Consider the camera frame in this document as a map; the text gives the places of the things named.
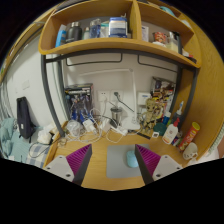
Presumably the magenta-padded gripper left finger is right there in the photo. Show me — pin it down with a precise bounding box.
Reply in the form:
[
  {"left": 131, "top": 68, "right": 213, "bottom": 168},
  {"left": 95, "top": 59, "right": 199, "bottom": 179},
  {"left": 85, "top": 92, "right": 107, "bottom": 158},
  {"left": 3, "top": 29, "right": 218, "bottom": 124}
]
[{"left": 43, "top": 143, "right": 93, "bottom": 187}]

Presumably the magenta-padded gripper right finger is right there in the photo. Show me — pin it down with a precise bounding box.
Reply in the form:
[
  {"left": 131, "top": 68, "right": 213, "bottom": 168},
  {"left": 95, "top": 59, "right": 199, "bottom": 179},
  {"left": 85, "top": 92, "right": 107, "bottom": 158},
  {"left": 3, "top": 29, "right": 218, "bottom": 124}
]
[{"left": 134, "top": 143, "right": 184, "bottom": 185}]

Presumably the light blue computer mouse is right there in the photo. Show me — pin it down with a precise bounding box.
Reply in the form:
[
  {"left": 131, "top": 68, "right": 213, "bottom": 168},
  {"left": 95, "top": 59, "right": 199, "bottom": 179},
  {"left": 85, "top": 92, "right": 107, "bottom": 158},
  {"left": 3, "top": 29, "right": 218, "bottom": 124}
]
[{"left": 126, "top": 150, "right": 139, "bottom": 169}]

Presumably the white mug with face print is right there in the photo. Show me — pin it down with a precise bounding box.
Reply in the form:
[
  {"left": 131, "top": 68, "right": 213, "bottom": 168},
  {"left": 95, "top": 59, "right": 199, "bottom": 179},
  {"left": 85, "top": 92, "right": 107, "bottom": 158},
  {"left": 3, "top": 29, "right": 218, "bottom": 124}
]
[{"left": 182, "top": 141, "right": 199, "bottom": 161}]

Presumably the blue white small pack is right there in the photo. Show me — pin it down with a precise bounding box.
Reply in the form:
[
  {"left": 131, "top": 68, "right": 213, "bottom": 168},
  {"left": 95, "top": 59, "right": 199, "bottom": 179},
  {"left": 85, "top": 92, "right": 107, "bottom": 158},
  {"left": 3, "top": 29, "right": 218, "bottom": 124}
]
[{"left": 171, "top": 130, "right": 184, "bottom": 147}]

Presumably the white red-capped lotion bottle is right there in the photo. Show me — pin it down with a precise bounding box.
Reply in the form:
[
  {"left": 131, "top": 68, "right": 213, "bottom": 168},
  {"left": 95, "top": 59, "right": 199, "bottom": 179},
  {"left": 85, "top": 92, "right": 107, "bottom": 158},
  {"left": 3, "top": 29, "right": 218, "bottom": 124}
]
[{"left": 162, "top": 117, "right": 181, "bottom": 146}]

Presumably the dark green box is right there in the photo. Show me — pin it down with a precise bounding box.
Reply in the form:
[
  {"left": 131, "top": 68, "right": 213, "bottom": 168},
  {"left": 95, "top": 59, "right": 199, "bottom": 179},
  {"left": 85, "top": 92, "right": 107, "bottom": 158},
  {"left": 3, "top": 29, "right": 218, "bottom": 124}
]
[{"left": 153, "top": 122, "right": 168, "bottom": 137}]

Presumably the flat black strip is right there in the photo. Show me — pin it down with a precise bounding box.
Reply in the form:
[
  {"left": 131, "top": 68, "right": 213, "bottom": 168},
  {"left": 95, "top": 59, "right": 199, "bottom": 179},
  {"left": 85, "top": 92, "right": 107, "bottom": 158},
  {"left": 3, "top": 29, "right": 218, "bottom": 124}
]
[{"left": 137, "top": 130, "right": 152, "bottom": 140}]

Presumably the red yellow chips can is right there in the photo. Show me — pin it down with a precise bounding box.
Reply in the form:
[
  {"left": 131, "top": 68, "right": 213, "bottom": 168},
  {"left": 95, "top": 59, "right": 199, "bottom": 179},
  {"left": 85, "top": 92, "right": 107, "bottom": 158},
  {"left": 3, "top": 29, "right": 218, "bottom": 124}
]
[{"left": 178, "top": 121, "right": 201, "bottom": 153}]

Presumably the clear plastic bag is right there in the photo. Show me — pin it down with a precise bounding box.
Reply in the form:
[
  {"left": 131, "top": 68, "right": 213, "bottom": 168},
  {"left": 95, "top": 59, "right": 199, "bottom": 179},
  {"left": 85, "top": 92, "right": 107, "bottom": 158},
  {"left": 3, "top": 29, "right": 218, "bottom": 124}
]
[{"left": 65, "top": 119, "right": 83, "bottom": 138}]

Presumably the white power adapter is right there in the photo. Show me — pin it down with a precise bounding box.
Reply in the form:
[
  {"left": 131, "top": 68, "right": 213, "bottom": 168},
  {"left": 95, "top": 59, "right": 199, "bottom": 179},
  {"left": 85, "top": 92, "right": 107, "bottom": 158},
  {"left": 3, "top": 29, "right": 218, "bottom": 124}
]
[{"left": 82, "top": 119, "right": 97, "bottom": 134}]

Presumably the blue spray bottle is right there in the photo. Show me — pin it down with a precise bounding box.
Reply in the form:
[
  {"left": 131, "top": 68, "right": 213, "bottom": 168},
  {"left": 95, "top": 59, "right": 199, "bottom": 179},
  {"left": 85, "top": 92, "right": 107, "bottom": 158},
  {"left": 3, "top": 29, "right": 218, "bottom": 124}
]
[{"left": 171, "top": 100, "right": 185, "bottom": 128}]

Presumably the white desk lamp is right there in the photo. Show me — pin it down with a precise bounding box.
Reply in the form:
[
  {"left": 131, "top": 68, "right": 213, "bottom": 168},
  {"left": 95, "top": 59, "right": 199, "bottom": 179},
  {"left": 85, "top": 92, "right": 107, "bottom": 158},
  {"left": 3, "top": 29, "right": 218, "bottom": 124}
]
[{"left": 79, "top": 68, "right": 142, "bottom": 132}]

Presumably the teal bed blanket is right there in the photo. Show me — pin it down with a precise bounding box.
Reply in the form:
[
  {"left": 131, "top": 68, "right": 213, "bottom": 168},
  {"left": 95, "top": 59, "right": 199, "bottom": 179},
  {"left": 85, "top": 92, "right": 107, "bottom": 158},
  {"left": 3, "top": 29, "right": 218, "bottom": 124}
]
[{"left": 0, "top": 118, "right": 48, "bottom": 168}]

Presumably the brown tree-creature figurine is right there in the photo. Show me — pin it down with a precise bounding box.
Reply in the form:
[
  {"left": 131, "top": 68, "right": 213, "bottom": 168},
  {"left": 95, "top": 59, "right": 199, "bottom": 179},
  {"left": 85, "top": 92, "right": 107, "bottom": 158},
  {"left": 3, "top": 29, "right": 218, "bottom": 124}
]
[{"left": 142, "top": 97, "right": 161, "bottom": 129}]

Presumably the green striped white cloth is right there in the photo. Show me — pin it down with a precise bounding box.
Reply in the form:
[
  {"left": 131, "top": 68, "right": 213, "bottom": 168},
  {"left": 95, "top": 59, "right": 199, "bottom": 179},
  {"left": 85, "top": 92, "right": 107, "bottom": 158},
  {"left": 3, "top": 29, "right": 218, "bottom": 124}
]
[{"left": 213, "top": 128, "right": 224, "bottom": 153}]

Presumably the black backpack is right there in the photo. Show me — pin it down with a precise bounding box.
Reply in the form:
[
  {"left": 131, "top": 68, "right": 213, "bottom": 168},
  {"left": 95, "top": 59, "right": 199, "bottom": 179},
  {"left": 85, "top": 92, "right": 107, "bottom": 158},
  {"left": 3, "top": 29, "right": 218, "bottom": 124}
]
[{"left": 16, "top": 96, "right": 36, "bottom": 140}]

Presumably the blue robot model box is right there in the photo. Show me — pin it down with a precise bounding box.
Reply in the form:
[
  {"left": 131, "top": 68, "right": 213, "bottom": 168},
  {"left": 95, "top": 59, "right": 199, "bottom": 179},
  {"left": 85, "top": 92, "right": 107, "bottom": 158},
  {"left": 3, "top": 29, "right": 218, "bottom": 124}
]
[{"left": 64, "top": 83, "right": 95, "bottom": 124}]

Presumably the metal cup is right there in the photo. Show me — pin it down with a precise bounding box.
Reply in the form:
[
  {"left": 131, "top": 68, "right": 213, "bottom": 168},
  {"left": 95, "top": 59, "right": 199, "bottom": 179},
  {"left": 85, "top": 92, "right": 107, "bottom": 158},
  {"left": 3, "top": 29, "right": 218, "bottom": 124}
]
[{"left": 110, "top": 106, "right": 123, "bottom": 127}]

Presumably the colourful printed box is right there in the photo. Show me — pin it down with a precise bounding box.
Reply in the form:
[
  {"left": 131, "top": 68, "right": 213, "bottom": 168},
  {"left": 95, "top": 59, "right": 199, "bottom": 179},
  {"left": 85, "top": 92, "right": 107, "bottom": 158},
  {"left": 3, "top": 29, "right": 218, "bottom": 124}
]
[{"left": 149, "top": 76, "right": 177, "bottom": 114}]

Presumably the wooden shelf unit with items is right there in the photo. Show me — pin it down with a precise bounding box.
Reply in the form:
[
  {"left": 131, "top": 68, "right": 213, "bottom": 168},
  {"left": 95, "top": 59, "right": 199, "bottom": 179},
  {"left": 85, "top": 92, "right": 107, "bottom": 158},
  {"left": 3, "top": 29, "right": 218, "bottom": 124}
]
[{"left": 37, "top": 0, "right": 203, "bottom": 69}]

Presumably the white wall box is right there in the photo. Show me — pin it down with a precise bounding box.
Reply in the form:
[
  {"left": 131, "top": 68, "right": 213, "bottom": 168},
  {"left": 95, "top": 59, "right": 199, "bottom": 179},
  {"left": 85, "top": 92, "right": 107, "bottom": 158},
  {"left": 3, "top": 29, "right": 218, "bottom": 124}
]
[{"left": 136, "top": 91, "right": 152, "bottom": 108}]

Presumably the white wall socket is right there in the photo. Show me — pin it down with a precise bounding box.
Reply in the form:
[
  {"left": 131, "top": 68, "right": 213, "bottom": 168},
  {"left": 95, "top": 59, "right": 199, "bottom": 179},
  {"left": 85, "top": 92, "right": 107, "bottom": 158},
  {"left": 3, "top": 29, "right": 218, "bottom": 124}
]
[
  {"left": 96, "top": 90, "right": 110, "bottom": 103},
  {"left": 110, "top": 90, "right": 125, "bottom": 103}
]

